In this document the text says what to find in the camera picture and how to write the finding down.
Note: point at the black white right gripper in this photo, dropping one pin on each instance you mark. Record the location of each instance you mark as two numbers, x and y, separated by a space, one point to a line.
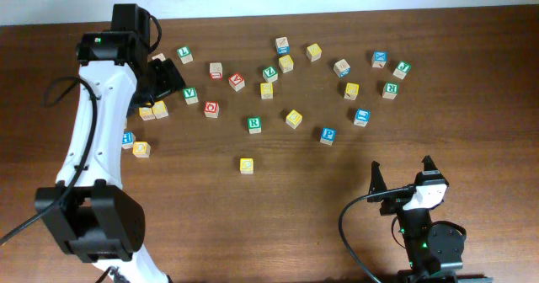
401 200

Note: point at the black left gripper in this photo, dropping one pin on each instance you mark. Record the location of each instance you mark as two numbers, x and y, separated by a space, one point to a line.
167 79

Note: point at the green V wooden block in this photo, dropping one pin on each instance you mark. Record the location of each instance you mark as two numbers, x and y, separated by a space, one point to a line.
190 95

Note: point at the blue P wooden block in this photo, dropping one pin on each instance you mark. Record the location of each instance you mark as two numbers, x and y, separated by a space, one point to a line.
328 136

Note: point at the green R wooden block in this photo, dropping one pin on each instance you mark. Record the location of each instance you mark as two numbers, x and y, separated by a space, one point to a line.
254 125

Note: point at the yellow C wooden block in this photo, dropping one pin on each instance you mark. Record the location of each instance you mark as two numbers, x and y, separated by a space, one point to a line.
246 165

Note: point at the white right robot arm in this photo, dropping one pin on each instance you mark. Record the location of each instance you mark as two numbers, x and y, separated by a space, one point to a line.
434 249

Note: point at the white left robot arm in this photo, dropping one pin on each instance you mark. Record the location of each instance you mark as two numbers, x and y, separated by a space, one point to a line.
87 212

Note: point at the plain wooden block upper left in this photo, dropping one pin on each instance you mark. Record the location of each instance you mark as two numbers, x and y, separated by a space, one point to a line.
159 56

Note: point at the yellow block pair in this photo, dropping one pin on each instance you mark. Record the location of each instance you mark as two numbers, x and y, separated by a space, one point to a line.
146 113
160 110

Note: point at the green L wooden block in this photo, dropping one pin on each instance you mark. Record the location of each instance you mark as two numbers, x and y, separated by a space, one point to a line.
185 54

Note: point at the red-edged plain wooden block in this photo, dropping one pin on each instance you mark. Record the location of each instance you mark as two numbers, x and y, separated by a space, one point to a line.
216 70

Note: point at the red O wooden block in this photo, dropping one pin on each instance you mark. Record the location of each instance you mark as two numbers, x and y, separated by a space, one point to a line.
211 109

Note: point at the blue H wooden block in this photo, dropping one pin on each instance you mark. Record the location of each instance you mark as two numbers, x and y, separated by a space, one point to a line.
128 140

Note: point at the blue S wooden block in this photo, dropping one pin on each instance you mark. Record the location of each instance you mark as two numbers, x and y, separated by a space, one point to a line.
362 117

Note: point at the yellow block lower left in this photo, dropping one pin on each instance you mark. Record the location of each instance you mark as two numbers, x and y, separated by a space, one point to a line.
141 149

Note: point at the red A wooden block centre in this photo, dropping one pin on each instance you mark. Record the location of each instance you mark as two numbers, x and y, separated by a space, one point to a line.
236 81

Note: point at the green R block right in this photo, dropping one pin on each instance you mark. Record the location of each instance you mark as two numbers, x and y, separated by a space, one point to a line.
390 90

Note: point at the yellow block right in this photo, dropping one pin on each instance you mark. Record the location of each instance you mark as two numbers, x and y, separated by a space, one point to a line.
351 91

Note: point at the green J wooden block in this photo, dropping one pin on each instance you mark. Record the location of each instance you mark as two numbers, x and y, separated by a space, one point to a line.
402 69

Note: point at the green Z wooden block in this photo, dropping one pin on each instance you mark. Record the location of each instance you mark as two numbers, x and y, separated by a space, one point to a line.
270 74

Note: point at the blue X wooden block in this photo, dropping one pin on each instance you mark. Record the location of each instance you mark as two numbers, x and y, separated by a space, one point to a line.
379 59

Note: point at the plain blue-edged wooden block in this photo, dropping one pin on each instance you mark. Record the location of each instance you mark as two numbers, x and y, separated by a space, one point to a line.
341 68

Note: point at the yellow block centre tilted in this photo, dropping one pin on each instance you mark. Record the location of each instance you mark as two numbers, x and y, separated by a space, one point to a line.
294 119

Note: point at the blue-edged top wooden block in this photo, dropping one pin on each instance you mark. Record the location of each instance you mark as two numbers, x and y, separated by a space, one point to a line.
282 45

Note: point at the yellow block upper centre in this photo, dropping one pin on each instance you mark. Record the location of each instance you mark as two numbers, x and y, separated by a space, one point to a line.
286 63

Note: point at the yellow block top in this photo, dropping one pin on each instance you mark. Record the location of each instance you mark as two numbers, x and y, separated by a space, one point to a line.
314 52

